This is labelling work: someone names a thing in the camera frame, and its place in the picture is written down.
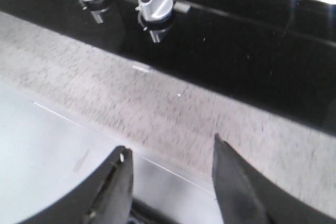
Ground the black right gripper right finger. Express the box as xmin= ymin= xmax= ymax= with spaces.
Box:
xmin=212 ymin=134 xmax=335 ymax=223

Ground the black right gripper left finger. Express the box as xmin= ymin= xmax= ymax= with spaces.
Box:
xmin=23 ymin=146 xmax=133 ymax=223

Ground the grey cabinet drawer front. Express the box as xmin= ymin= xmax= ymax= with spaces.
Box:
xmin=1 ymin=85 xmax=223 ymax=223

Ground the black glass gas cooktop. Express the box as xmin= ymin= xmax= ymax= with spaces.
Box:
xmin=1 ymin=0 xmax=335 ymax=133

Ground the right silver control knob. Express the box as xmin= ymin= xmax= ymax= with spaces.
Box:
xmin=136 ymin=0 xmax=174 ymax=23

